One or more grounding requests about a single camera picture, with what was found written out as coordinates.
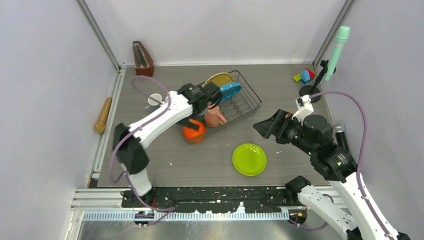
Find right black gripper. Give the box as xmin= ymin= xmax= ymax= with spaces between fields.
xmin=252 ymin=107 xmax=315 ymax=155

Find pink ceramic mug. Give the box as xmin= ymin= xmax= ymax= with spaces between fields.
xmin=204 ymin=105 xmax=227 ymax=128

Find yellow woven bamboo plate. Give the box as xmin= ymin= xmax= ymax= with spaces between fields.
xmin=202 ymin=72 xmax=234 ymax=88

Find blue polka dot plate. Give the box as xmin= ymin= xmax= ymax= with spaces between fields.
xmin=220 ymin=81 xmax=242 ymax=104

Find green plate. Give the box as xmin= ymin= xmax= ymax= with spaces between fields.
xmin=232 ymin=143 xmax=267 ymax=177

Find orange bowl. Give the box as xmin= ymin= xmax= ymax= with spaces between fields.
xmin=182 ymin=119 xmax=206 ymax=143

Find grey ceramic mug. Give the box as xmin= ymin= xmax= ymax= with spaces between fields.
xmin=145 ymin=93 xmax=163 ymax=113

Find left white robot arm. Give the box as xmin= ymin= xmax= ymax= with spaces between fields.
xmin=112 ymin=82 xmax=223 ymax=207

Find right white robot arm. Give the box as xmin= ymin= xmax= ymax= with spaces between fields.
xmin=253 ymin=109 xmax=410 ymax=240

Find brown wooden metronome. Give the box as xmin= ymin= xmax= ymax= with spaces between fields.
xmin=132 ymin=40 xmax=155 ymax=77

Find colourful toy blocks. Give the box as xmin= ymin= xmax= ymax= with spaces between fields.
xmin=292 ymin=68 xmax=316 ymax=84

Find black handheld microphone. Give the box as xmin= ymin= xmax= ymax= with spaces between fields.
xmin=333 ymin=123 xmax=349 ymax=151

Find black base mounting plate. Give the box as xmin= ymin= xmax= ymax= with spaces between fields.
xmin=120 ymin=186 xmax=307 ymax=214

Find wooden rolling pin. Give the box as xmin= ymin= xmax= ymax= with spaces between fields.
xmin=94 ymin=97 xmax=113 ymax=134

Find mint green microphone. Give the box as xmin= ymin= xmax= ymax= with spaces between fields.
xmin=324 ymin=26 xmax=351 ymax=82

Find black wire dish rack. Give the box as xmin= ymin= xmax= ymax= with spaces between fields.
xmin=178 ymin=69 xmax=263 ymax=144

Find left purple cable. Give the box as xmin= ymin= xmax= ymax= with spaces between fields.
xmin=109 ymin=75 xmax=178 ymax=228

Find purple cable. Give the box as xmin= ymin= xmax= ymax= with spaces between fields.
xmin=109 ymin=75 xmax=178 ymax=228
xmin=288 ymin=91 xmax=395 ymax=238

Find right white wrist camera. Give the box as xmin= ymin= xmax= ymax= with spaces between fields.
xmin=292 ymin=94 xmax=314 ymax=123

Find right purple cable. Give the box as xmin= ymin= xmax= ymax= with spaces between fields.
xmin=288 ymin=91 xmax=395 ymax=238

